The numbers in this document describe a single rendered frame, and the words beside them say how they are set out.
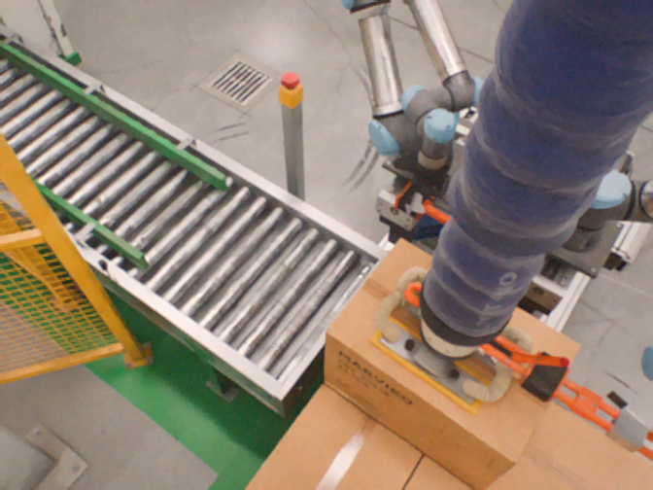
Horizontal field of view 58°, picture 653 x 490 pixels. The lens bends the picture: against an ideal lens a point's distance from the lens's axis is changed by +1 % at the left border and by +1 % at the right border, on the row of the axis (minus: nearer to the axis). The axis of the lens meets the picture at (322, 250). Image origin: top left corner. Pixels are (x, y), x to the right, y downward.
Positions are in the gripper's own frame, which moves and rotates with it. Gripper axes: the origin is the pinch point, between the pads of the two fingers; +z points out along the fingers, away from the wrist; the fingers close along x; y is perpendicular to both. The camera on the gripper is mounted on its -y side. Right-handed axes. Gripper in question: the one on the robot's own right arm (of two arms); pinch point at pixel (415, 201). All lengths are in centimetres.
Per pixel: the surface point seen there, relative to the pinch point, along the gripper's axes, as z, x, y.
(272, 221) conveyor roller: 53, -5, -57
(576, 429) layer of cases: 54, -7, 75
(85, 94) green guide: 43, -8, -161
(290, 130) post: 27, 19, -66
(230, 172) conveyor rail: 50, 2, -85
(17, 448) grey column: 73, -124, -74
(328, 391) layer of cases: 54, -47, 4
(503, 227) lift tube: -58, -37, 33
